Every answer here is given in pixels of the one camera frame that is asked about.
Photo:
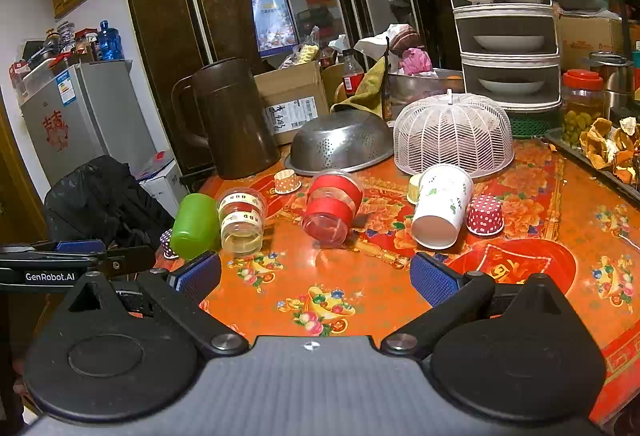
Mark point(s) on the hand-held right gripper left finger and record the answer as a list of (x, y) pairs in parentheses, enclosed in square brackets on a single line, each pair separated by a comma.
[(196, 275)]

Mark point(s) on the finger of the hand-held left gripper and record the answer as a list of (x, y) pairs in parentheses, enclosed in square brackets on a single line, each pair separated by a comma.
[(127, 261), (80, 246)]

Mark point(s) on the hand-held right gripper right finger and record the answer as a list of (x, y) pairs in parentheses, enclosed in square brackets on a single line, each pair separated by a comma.
[(434, 280)]

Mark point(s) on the purple polka dot cupcake cup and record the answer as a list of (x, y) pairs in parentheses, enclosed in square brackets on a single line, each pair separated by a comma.
[(166, 243)]

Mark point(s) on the green plastic cup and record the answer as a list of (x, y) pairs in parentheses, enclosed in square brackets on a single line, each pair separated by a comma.
[(195, 226)]

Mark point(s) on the clear cup with striped labels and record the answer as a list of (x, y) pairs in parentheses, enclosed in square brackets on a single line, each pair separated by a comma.
[(242, 221)]

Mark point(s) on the white leaf-print paper cup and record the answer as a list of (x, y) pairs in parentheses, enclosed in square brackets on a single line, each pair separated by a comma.
[(440, 206)]

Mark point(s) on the red polka dot cupcake cup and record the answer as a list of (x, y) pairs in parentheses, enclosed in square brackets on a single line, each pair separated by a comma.
[(485, 216)]

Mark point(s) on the gold cupcake cup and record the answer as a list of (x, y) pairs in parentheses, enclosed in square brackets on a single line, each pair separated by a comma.
[(414, 190)]

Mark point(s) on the red clear plastic cup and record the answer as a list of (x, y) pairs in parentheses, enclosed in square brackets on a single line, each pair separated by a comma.
[(330, 206)]

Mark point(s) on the orange dotted cupcake cup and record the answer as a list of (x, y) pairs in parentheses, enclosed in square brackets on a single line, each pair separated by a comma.
[(286, 181)]

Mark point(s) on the black garbage bag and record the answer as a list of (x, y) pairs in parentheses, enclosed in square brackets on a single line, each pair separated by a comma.
[(100, 201)]

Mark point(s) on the white cardboard box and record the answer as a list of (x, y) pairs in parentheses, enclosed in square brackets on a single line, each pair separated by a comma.
[(162, 188)]

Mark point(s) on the orange floral tablecloth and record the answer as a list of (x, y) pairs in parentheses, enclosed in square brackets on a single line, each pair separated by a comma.
[(540, 241)]

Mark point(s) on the grey refrigerator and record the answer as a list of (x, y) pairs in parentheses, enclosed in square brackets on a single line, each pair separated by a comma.
[(85, 116)]

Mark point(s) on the white mesh food cover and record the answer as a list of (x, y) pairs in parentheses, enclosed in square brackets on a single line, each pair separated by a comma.
[(450, 136)]

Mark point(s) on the brown plastic pitcher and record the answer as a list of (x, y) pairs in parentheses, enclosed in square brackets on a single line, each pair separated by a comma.
[(235, 116)]

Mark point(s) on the metal colander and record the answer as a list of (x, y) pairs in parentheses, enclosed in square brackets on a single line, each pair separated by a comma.
[(340, 141)]

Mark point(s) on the green plastic basket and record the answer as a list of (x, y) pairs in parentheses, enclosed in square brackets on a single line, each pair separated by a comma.
[(532, 125)]

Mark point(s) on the dark metal tray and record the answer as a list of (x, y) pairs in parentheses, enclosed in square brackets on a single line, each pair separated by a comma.
[(565, 142)]

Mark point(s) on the metal basin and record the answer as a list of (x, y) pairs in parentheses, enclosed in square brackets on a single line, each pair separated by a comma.
[(415, 89)]

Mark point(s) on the brown cardboard box with label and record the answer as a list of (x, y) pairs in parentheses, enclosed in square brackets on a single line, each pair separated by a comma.
[(290, 101)]

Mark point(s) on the olive green cloth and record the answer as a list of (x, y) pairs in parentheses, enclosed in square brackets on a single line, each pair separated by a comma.
[(369, 91)]

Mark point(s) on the blue water bottle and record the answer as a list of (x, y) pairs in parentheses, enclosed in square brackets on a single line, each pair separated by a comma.
[(110, 44)]

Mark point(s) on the group of small jars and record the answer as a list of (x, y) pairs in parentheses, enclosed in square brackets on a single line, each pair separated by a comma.
[(70, 41)]

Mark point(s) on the white plate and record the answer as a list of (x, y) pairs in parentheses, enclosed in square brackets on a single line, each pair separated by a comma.
[(511, 86)]

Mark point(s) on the dried orange peels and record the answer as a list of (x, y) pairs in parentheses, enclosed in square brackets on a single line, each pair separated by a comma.
[(607, 146)]

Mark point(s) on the pink plastic bag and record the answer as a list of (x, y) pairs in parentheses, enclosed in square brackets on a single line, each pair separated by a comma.
[(416, 61)]

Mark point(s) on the glass jar with red lid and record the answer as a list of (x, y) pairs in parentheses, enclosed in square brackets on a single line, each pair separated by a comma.
[(582, 109)]

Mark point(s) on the white crumpled plastic bag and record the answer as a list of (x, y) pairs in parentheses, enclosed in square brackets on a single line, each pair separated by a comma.
[(375, 49)]

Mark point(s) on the dark wooden cabinet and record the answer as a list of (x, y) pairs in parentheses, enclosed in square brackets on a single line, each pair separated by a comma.
[(160, 16)]

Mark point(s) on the clear bag of yellow snacks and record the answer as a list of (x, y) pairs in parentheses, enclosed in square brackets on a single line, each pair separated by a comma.
[(300, 54)]

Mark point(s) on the metal kettle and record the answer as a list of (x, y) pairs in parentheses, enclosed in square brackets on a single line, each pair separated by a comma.
[(612, 76)]

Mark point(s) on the tiered white dish cover rack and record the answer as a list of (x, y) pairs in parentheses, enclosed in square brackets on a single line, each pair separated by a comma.
[(505, 16)]

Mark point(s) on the blue and white plastic bag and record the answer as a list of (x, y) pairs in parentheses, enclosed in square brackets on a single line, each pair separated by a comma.
[(272, 11)]

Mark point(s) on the plain brown cardboard box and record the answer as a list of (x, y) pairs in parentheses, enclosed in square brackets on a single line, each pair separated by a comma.
[(590, 36)]

